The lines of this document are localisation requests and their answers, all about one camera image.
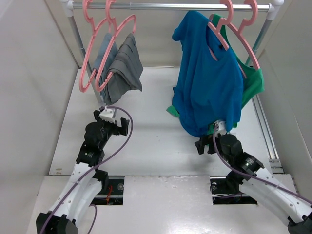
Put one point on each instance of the aluminium rail right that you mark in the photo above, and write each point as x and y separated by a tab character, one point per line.
273	157

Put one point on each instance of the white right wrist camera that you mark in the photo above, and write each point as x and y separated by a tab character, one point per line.
220	127

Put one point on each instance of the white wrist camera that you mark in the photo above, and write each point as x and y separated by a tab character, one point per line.
107	114
220	127

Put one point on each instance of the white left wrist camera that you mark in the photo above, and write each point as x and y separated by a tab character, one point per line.
107	114

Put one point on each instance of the pink hanger with grey cloth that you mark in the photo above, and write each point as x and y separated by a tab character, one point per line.
103	76

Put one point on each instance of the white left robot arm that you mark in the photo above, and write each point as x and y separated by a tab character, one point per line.
86	179

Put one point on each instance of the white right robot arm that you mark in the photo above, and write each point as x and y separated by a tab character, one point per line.
248	177

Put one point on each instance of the blue t shirt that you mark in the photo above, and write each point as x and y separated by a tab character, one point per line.
210	83

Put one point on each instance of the green t shirt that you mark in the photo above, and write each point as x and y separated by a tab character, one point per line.
253	80

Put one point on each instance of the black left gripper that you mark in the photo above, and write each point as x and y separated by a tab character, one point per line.
117	129

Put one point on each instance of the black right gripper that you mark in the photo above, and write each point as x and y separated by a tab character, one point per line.
204	139

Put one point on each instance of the metal clothes rack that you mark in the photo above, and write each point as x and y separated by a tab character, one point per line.
155	25

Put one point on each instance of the grey folded cloth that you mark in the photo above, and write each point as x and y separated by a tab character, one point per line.
126	68

